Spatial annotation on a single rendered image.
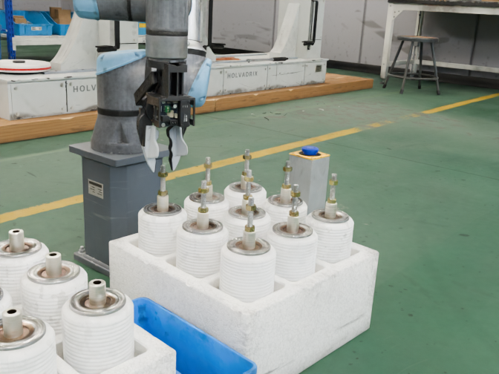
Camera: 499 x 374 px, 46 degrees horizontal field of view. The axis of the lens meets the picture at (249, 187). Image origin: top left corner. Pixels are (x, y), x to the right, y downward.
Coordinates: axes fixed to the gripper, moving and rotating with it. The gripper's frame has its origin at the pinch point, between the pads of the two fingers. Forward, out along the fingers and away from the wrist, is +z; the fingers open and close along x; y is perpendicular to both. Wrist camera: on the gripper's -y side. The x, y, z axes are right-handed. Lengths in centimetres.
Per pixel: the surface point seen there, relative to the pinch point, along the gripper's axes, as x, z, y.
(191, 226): 1.2, 9.2, 11.5
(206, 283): 0.2, 16.5, 20.4
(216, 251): 3.9, 12.5, 16.7
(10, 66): 3, 4, -196
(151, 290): -5.6, 22.0, 9.0
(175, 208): 2.2, 9.1, 1.9
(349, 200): 90, 34, -48
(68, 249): -9, 34, -44
